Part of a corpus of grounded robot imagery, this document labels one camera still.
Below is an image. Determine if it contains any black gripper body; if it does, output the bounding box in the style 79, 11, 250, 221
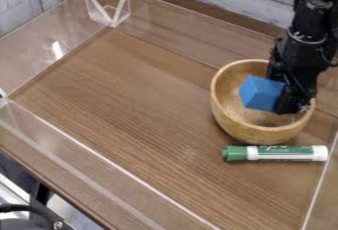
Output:
270, 28, 338, 96

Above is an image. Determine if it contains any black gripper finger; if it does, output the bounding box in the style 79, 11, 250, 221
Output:
275, 85, 314, 115
267, 60, 286, 83

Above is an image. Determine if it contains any blue foam block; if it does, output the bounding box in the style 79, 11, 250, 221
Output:
239, 75, 284, 112

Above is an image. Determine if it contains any brown wooden bowl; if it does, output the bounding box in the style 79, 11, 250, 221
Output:
209, 59, 315, 145

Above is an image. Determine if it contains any green Expo marker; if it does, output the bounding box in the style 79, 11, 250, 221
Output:
221, 145, 328, 162

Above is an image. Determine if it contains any clear acrylic tray wall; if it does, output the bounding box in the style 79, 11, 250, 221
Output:
0, 0, 338, 230

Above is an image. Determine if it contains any black metal bracket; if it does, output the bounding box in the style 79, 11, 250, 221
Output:
44, 208, 76, 230

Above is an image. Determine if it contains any black cable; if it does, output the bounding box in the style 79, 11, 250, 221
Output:
0, 203, 48, 230

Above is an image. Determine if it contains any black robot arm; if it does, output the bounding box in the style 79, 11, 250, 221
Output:
267, 0, 338, 115

